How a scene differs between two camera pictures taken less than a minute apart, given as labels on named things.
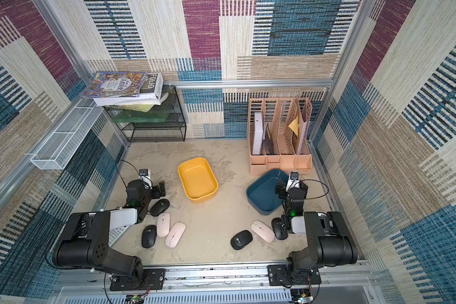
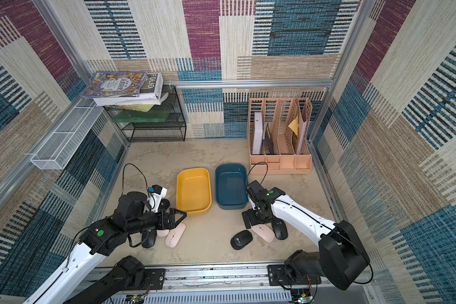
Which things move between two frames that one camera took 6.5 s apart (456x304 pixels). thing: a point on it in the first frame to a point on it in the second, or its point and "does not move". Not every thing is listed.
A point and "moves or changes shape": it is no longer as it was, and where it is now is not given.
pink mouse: (263, 231) does not move
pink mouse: (175, 234) does not move
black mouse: (149, 236) does not move
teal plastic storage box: (261, 194) moves or changes shape
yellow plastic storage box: (198, 181) moves or changes shape
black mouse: (240, 239) does not move
